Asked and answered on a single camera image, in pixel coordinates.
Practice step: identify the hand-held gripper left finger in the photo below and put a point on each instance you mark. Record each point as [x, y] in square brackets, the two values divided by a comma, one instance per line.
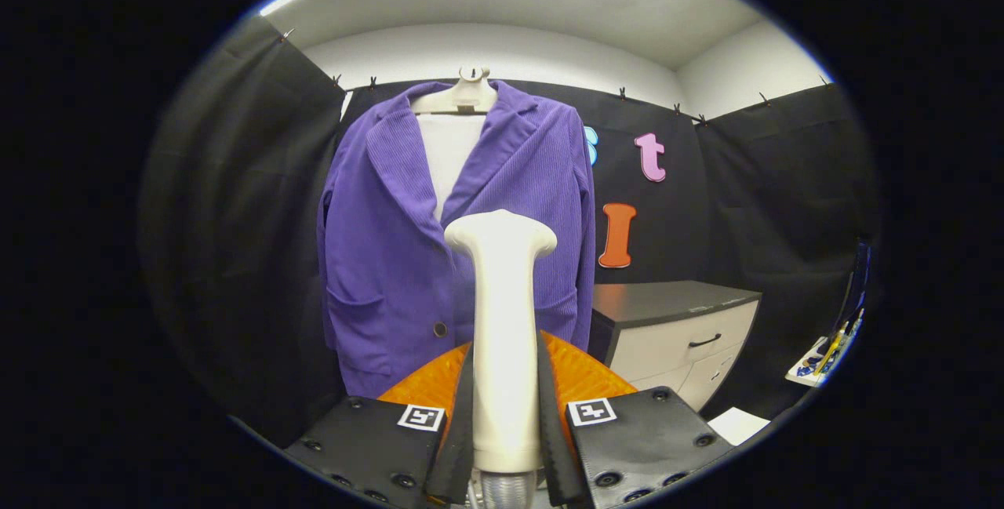
[459, 446]

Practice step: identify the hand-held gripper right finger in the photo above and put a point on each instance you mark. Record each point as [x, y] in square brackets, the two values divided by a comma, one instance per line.
[555, 446]

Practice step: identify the white garment steamer head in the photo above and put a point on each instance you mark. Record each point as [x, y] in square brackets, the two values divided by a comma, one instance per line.
[506, 336]

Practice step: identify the white cabinet with grey top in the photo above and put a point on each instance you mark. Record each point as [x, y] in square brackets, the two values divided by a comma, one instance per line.
[674, 336]

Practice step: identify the white paper sheet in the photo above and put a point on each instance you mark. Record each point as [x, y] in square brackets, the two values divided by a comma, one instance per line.
[737, 424]

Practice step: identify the pile of colourful items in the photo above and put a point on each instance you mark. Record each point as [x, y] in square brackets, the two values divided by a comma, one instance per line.
[816, 364]

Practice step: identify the beige plastic hanger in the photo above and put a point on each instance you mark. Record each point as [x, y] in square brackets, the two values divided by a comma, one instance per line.
[463, 97]

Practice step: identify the row of black clips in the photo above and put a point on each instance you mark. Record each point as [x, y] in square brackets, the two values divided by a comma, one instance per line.
[621, 92]

